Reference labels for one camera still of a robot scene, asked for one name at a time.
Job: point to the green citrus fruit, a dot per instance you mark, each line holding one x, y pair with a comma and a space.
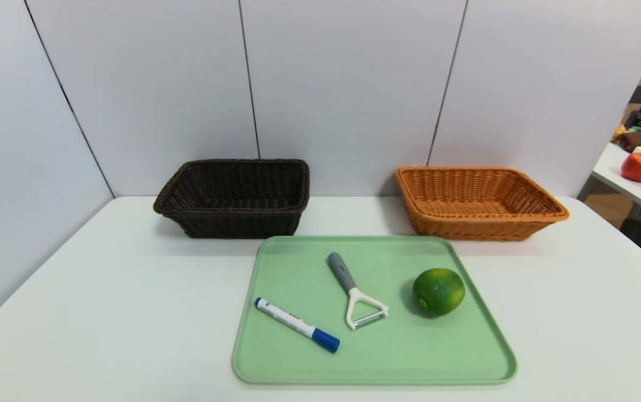
439, 291

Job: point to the dark brown wicker basket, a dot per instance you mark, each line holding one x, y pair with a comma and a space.
231, 220

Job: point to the orange wicker basket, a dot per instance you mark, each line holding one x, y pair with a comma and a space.
465, 226

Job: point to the light green plastic tray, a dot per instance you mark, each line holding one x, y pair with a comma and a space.
376, 357

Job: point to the red apple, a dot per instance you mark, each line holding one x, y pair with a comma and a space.
639, 166

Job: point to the brown cloth bundle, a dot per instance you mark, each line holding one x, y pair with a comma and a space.
636, 139

